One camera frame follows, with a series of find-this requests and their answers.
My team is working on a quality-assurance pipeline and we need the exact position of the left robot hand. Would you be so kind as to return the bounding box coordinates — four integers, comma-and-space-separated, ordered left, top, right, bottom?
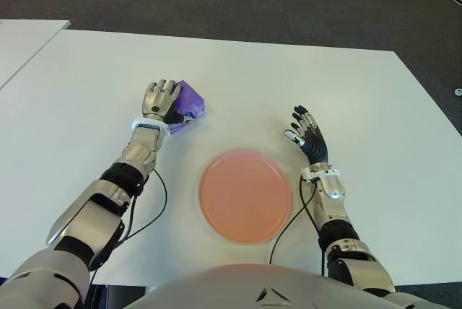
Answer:
141, 78, 196, 126

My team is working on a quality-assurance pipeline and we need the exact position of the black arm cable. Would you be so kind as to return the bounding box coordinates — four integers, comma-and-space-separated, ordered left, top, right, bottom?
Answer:
90, 168, 167, 274
269, 175, 324, 277

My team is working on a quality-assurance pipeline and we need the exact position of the purple tissue pack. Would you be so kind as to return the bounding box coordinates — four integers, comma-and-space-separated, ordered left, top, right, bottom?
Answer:
165, 79, 209, 135

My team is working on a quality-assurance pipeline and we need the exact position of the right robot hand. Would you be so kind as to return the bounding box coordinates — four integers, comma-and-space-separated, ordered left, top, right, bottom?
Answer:
283, 105, 330, 166

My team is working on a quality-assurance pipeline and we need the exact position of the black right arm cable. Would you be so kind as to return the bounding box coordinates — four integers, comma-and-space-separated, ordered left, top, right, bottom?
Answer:
269, 175, 324, 277

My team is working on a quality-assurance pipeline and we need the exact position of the pink round plate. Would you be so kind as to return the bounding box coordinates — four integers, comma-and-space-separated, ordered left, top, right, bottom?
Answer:
198, 148, 292, 245

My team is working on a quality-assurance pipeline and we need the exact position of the white side table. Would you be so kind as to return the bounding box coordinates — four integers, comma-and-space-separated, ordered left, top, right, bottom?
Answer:
0, 19, 71, 90

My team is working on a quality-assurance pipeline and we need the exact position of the grey robot torso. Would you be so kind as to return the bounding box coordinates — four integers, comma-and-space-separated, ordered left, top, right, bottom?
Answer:
122, 264, 448, 309

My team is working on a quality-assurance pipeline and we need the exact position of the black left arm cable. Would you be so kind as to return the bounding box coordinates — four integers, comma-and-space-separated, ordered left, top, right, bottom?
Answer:
90, 168, 167, 274

